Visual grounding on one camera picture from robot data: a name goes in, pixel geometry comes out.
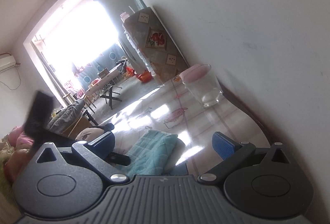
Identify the pile of pink clothes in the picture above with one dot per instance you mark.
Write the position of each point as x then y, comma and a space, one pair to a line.
15, 147

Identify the checkered floral table cloth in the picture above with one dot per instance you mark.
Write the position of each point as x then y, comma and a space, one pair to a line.
171, 108

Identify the clear drinking glass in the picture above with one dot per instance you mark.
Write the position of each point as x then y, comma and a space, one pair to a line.
206, 90

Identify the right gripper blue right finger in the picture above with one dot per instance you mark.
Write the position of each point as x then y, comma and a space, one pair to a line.
233, 155

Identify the grey blanket pile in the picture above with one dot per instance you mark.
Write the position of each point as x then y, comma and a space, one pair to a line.
66, 117

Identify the patterned folded mattress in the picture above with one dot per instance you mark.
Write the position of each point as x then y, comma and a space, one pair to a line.
155, 47

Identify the pink sponge pad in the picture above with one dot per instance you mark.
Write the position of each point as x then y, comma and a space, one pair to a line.
195, 73

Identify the brown cardboard box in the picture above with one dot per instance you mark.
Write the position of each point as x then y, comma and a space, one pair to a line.
77, 127

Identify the folding table with black legs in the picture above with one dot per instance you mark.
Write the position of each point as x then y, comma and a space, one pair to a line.
105, 88

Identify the black-haired doll plush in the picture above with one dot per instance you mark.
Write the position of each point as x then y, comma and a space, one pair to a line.
91, 133

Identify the white wall air conditioner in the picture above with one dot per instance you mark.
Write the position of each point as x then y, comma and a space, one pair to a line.
7, 61

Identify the light blue knitted cloth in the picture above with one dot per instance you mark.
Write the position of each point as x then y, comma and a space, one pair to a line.
152, 152

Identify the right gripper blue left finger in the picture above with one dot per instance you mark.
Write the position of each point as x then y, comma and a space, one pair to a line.
98, 156

